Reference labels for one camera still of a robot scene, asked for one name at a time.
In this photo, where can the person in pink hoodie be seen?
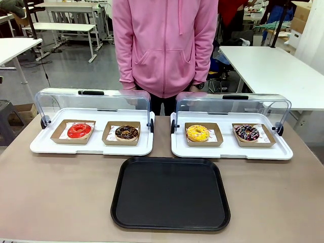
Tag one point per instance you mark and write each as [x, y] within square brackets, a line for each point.
[164, 50]

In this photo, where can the white display case base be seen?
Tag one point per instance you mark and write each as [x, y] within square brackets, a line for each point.
[227, 152]
[101, 119]

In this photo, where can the black wristwatch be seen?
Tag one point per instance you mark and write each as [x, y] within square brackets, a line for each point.
[201, 85]

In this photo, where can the large cardboard box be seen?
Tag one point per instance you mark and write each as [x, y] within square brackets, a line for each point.
[301, 20]

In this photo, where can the dark olive jacket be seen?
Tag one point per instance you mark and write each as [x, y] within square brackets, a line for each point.
[12, 7]

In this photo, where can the dark sprinkled donut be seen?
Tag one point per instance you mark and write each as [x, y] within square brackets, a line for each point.
[240, 135]

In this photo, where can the chocolate glazed donut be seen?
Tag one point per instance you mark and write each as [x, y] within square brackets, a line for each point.
[120, 134]

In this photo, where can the clear display case lid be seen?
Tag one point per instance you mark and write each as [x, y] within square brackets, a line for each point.
[227, 105]
[76, 101]

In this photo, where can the person's left hand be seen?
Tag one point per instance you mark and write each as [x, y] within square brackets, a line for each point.
[195, 88]

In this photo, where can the yellow glazed donut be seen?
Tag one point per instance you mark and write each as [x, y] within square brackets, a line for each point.
[192, 135]

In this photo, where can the person in blue clothes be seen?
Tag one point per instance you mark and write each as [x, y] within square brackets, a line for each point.
[276, 12]

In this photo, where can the red glazed donut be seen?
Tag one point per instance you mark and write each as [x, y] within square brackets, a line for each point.
[73, 133]

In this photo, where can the white workshop table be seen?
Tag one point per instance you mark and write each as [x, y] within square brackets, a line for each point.
[65, 5]

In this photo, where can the low white bench table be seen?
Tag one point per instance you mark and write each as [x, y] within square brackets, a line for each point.
[63, 26]

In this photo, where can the large white table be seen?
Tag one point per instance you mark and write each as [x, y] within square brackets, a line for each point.
[265, 68]

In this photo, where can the grey stool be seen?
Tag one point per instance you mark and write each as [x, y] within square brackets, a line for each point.
[7, 119]

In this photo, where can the person's right hand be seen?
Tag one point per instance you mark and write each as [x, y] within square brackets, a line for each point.
[130, 100]

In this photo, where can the brown cardboard donut tray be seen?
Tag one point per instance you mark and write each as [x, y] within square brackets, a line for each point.
[202, 144]
[126, 143]
[57, 138]
[253, 144]

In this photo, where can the black stand pole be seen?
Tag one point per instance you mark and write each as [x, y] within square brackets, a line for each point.
[30, 20]
[279, 24]

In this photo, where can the white printed paper liner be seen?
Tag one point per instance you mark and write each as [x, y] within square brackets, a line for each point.
[64, 132]
[213, 134]
[111, 134]
[264, 138]

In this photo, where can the open cardboard floor box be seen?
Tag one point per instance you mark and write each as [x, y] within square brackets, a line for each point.
[25, 111]

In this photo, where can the white table with leg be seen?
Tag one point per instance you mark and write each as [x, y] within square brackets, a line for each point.
[15, 48]

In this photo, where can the blue plastic bag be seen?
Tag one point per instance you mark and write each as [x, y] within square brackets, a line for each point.
[217, 63]

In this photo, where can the small white box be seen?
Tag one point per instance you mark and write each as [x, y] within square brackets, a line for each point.
[294, 38]

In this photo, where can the black serving tray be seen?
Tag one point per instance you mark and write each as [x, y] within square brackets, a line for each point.
[169, 195]

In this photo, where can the person in red top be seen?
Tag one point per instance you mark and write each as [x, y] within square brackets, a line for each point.
[230, 10]

